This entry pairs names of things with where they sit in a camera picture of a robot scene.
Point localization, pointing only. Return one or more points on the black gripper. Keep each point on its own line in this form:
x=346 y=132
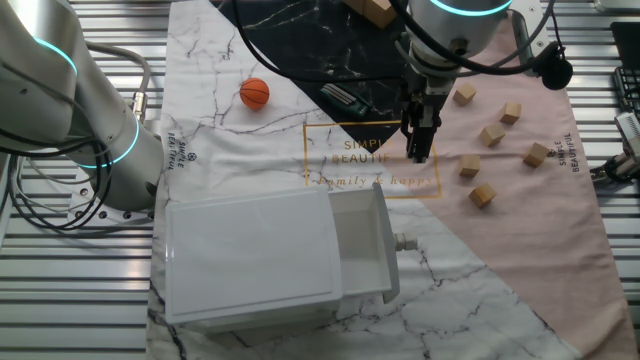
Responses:
x=425 y=95

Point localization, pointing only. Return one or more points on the small wooden cube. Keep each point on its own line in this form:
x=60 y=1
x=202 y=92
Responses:
x=469 y=165
x=492 y=134
x=482 y=194
x=536 y=154
x=464 y=94
x=510 y=113

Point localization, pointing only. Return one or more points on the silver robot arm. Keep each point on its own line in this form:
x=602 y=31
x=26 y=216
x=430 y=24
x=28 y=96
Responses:
x=120 y=160

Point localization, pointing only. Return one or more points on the white drawer with knob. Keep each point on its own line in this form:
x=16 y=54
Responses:
x=360 y=240

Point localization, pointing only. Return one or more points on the large wooden block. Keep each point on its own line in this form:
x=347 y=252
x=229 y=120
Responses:
x=380 y=10
x=353 y=4

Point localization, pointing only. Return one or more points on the marble and pink tablecloth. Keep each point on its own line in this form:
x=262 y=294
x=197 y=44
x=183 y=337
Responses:
x=525 y=250

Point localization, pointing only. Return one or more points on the orange mini basketball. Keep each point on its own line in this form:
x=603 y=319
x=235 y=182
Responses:
x=254 y=94

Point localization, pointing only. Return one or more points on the white drawer cabinet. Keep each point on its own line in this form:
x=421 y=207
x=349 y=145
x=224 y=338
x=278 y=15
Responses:
x=250 y=250

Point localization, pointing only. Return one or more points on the black keyboard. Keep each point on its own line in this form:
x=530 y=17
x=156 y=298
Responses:
x=629 y=92

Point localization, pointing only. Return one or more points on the black flat panel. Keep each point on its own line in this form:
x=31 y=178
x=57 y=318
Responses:
x=627 y=45

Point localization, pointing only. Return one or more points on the grey flat device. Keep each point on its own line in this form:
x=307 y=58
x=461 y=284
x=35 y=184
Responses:
x=617 y=4

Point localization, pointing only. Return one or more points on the silver ribbed depth camera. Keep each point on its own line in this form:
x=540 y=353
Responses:
x=628 y=132

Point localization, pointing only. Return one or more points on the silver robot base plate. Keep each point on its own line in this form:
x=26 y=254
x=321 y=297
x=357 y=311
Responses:
x=115 y=215

